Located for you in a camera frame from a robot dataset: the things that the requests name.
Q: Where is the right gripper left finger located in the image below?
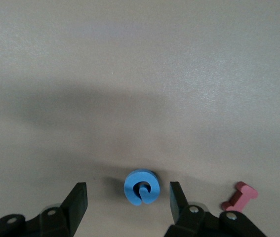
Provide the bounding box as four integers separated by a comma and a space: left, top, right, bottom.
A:
0, 182, 88, 237

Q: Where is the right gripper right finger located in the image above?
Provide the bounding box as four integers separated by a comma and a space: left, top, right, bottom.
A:
163, 182, 269, 237

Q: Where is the blue foam letter C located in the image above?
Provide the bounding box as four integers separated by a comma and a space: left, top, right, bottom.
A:
123, 168, 160, 206

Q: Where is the red foam letter I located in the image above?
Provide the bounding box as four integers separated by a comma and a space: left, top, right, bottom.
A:
220, 181, 259, 213

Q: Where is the brown table cover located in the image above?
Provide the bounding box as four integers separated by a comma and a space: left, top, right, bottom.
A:
0, 0, 280, 237

